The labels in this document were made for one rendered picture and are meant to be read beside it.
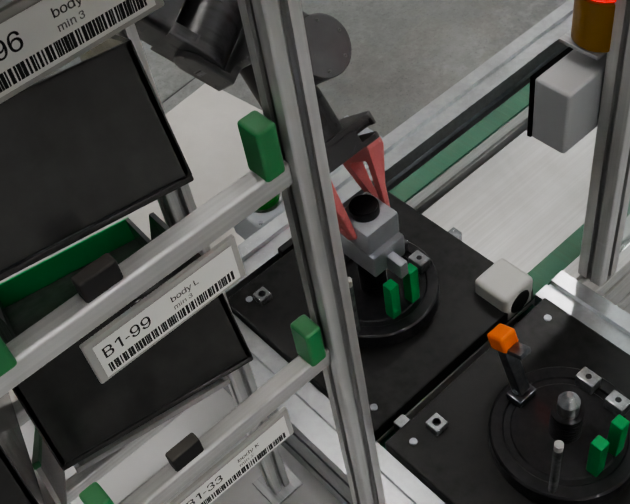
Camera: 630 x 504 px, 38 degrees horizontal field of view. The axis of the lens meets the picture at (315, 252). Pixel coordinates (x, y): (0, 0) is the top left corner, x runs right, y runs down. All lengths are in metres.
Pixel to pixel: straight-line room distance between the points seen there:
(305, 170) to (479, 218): 0.72
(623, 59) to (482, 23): 2.15
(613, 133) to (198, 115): 0.74
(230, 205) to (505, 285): 0.60
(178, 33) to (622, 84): 0.39
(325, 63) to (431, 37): 2.13
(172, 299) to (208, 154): 0.95
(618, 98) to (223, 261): 0.50
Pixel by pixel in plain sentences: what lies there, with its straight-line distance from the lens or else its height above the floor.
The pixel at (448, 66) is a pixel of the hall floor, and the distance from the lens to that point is 2.82.
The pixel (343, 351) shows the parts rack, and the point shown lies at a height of 1.31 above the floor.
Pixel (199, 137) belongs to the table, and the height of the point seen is 0.86.
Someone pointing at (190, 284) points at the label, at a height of 1.45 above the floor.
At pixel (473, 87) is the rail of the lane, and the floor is 0.95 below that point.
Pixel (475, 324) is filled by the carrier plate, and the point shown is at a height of 0.97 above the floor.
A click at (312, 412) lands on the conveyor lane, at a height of 0.95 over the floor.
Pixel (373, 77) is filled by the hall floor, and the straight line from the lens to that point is 2.81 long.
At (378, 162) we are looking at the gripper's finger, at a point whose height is 1.14.
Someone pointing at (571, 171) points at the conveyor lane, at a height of 0.92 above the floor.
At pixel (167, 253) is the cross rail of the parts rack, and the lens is 0.42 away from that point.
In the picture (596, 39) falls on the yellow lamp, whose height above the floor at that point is 1.27.
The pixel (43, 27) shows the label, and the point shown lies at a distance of 0.33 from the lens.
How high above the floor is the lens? 1.78
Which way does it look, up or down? 49 degrees down
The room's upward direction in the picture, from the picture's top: 12 degrees counter-clockwise
